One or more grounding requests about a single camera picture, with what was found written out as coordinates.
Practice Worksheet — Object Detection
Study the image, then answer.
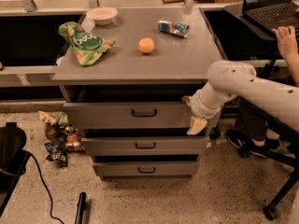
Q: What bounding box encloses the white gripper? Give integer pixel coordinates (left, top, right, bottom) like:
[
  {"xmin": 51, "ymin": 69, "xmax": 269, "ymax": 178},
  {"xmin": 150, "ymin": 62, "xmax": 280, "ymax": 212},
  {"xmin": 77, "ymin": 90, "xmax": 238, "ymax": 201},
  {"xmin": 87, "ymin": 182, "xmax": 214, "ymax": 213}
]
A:
[{"xmin": 182, "ymin": 90, "xmax": 221, "ymax": 135}]

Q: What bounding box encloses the grey top drawer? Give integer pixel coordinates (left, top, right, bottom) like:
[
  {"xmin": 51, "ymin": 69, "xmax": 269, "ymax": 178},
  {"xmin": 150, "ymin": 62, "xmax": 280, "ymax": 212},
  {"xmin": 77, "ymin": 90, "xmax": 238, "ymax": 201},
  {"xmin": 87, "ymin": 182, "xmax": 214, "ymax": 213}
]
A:
[{"xmin": 64, "ymin": 102, "xmax": 192, "ymax": 129}]

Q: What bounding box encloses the grey drawer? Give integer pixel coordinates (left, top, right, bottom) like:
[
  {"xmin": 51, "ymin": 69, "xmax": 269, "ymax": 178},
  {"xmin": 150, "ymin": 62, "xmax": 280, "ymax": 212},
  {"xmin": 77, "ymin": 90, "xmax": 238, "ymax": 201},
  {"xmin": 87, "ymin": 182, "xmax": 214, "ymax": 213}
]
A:
[
  {"xmin": 83, "ymin": 136, "xmax": 209, "ymax": 156},
  {"xmin": 64, "ymin": 102, "xmax": 192, "ymax": 129},
  {"xmin": 93, "ymin": 161, "xmax": 199, "ymax": 178}
]

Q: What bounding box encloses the person's forearm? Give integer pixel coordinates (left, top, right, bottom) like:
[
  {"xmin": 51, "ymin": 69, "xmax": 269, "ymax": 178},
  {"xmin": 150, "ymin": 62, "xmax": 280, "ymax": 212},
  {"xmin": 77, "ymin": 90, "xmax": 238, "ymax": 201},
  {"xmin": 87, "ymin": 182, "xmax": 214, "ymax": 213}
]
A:
[{"xmin": 285, "ymin": 54, "xmax": 299, "ymax": 87}]

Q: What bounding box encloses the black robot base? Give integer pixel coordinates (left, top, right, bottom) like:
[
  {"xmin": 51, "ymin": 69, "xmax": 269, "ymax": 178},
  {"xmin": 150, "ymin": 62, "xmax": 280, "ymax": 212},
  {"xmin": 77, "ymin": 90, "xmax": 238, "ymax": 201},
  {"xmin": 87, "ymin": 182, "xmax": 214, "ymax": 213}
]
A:
[{"xmin": 0, "ymin": 122, "xmax": 28, "ymax": 216}]

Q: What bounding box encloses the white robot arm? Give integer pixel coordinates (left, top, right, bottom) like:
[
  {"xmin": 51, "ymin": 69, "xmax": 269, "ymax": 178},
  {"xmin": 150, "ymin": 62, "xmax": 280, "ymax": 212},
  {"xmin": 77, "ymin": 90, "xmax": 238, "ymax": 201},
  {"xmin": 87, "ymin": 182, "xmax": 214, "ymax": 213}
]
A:
[{"xmin": 183, "ymin": 61, "xmax": 299, "ymax": 135}]

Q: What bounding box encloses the grey middle drawer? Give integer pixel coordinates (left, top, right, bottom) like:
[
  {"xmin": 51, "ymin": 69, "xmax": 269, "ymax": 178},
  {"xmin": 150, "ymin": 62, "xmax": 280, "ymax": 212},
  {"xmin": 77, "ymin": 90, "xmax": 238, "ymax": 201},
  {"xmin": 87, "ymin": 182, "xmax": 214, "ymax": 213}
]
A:
[{"xmin": 83, "ymin": 136, "xmax": 209, "ymax": 156}]

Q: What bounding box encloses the grey drawer cabinet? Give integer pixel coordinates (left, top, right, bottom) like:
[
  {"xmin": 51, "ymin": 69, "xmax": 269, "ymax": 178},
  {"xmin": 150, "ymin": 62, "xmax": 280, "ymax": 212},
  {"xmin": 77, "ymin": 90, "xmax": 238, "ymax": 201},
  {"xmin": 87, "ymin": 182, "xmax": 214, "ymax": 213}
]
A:
[{"xmin": 52, "ymin": 7, "xmax": 221, "ymax": 165}]

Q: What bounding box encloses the grey bottom drawer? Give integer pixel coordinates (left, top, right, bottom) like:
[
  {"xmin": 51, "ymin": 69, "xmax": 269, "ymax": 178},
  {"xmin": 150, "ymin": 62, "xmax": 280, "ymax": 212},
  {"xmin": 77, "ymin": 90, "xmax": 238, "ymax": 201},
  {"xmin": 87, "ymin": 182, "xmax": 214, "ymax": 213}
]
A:
[{"xmin": 93, "ymin": 161, "xmax": 199, "ymax": 178}]

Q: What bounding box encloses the person's hand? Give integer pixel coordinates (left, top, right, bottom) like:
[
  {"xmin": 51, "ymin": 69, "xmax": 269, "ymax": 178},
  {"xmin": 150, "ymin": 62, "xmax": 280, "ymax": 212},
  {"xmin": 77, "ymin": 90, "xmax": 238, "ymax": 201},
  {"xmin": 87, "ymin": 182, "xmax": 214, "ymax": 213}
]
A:
[{"xmin": 275, "ymin": 26, "xmax": 298, "ymax": 62}]

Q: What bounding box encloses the person's leg and shoe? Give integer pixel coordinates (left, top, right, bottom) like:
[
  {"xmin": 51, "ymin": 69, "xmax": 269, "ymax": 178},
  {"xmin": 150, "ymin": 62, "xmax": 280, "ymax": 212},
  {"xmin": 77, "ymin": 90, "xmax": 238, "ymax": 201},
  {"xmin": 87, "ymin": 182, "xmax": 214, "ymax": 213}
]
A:
[{"xmin": 226, "ymin": 98, "xmax": 280, "ymax": 157}]

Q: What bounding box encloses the orange fruit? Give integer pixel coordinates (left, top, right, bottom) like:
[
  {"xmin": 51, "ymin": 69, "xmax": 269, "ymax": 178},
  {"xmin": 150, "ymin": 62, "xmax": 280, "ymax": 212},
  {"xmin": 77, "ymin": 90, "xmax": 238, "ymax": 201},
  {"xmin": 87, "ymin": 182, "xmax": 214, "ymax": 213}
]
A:
[{"xmin": 138, "ymin": 37, "xmax": 155, "ymax": 54}]

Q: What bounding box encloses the crushed blue can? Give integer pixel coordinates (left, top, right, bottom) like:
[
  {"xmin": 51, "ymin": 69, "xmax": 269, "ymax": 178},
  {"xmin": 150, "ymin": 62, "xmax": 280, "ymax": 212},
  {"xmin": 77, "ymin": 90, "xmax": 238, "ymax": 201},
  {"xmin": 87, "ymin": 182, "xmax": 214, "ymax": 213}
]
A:
[{"xmin": 158, "ymin": 20, "xmax": 190, "ymax": 38}]

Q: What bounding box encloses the black office chair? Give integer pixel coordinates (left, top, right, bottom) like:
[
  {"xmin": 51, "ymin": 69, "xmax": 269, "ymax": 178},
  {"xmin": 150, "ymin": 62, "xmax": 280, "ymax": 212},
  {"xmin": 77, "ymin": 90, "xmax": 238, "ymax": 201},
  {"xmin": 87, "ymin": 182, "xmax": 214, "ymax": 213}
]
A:
[{"xmin": 238, "ymin": 56, "xmax": 299, "ymax": 221}]

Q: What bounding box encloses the wooden stick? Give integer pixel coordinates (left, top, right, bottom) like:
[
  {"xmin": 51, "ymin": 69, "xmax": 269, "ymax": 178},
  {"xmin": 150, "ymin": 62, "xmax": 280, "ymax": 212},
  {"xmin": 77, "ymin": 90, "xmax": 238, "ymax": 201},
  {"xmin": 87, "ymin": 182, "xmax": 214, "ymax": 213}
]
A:
[{"xmin": 162, "ymin": 0, "xmax": 198, "ymax": 4}]

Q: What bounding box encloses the green chip bag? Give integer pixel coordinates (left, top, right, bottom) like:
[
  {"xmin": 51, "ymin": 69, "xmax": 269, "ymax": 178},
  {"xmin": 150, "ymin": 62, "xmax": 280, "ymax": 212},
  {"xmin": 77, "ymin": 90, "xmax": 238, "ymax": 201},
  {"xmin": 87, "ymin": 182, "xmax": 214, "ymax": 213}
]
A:
[{"xmin": 58, "ymin": 21, "xmax": 116, "ymax": 66}]

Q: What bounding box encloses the black laptop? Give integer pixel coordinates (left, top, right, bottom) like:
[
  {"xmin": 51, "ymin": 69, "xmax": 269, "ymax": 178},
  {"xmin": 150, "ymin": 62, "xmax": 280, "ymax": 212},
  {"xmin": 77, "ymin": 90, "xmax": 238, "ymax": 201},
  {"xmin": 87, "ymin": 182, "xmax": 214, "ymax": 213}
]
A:
[{"xmin": 242, "ymin": 0, "xmax": 299, "ymax": 34}]

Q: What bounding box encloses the white bowl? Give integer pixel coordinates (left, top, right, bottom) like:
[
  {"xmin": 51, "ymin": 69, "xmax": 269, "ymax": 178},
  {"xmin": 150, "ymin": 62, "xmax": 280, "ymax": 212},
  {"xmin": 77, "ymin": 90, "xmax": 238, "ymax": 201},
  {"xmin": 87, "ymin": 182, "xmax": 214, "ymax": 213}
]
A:
[{"xmin": 86, "ymin": 7, "xmax": 118, "ymax": 25}]

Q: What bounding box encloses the snack bags pile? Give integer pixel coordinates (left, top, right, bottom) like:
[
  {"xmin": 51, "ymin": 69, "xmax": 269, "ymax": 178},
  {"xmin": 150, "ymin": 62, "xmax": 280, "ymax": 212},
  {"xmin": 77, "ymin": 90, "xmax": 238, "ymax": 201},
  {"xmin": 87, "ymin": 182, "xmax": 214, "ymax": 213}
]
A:
[{"xmin": 38, "ymin": 111, "xmax": 84, "ymax": 165}]

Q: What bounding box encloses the black cylinder on floor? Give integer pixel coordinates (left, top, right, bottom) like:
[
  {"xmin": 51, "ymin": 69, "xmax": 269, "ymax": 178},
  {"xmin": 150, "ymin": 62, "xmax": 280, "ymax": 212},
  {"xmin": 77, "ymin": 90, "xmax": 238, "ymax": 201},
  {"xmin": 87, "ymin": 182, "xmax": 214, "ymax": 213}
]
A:
[{"xmin": 75, "ymin": 192, "xmax": 87, "ymax": 224}]

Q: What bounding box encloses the black cable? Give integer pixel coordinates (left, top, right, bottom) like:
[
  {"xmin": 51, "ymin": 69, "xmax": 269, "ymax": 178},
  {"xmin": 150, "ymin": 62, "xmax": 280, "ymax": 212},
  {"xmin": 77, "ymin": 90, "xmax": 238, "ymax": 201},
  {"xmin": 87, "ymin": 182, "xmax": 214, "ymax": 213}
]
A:
[{"xmin": 26, "ymin": 151, "xmax": 65, "ymax": 224}]

